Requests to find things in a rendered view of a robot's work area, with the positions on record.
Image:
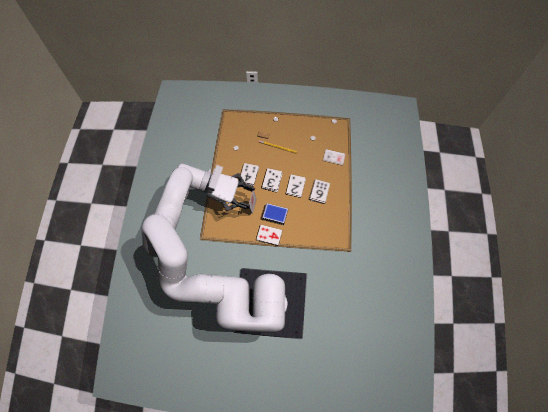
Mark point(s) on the dark blue card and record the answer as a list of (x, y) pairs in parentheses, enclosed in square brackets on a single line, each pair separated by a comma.
[(275, 213)]

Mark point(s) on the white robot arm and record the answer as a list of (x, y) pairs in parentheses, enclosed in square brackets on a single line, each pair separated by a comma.
[(231, 294)]

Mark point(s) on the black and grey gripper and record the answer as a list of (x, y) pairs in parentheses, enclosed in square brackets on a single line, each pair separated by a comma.
[(226, 189)]

